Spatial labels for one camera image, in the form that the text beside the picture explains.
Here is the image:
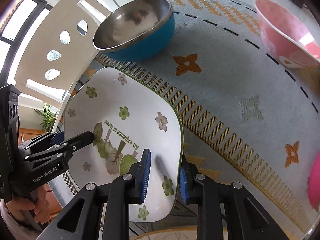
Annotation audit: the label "square white floral plate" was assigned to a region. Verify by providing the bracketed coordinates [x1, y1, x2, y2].
[63, 67, 183, 222]

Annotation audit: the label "person's left hand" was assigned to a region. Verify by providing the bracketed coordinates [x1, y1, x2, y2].
[6, 186, 50, 224]

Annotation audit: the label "green potted plant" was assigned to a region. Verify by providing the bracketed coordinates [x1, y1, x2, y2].
[34, 103, 57, 132]

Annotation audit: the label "pink steel bowl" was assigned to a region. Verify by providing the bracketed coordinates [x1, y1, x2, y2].
[308, 153, 320, 211]

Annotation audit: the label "patterned blue table mat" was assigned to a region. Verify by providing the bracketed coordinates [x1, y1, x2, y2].
[90, 0, 319, 239]

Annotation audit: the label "beige chair with holes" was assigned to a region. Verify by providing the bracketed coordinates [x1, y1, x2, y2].
[14, 0, 112, 98]

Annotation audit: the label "blue steel bowl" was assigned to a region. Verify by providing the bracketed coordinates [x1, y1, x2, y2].
[93, 0, 175, 62]

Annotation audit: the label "pink ceramic bowl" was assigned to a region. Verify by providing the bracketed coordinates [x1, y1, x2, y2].
[254, 0, 319, 69]

